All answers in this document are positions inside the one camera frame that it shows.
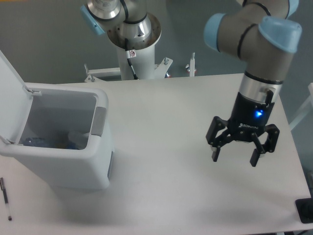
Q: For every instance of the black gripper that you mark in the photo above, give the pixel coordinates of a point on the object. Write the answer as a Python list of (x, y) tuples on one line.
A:
[(247, 122)]

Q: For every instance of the white paper trash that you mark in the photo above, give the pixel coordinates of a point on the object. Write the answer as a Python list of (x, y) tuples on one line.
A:
[(78, 138)]

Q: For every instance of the clear plastic water bottle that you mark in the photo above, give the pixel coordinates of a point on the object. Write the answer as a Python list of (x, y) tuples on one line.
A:
[(36, 142)]

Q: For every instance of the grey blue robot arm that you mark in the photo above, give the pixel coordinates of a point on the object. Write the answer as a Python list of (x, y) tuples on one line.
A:
[(260, 34)]

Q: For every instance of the white trash can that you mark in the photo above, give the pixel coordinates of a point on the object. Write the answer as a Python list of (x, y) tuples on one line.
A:
[(51, 111)]

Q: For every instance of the black device at table corner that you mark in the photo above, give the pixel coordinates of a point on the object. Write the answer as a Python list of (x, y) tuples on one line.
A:
[(305, 210)]

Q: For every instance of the black pen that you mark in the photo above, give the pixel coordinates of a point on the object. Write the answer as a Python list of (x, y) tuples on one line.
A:
[(3, 189)]

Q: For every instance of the white frame post right edge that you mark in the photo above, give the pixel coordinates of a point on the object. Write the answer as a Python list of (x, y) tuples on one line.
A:
[(303, 110)]

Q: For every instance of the white metal frame bracket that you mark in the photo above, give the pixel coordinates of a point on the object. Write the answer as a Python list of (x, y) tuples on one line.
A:
[(191, 67)]

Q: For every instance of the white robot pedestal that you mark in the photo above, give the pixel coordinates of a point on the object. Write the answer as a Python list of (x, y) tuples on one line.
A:
[(135, 46)]

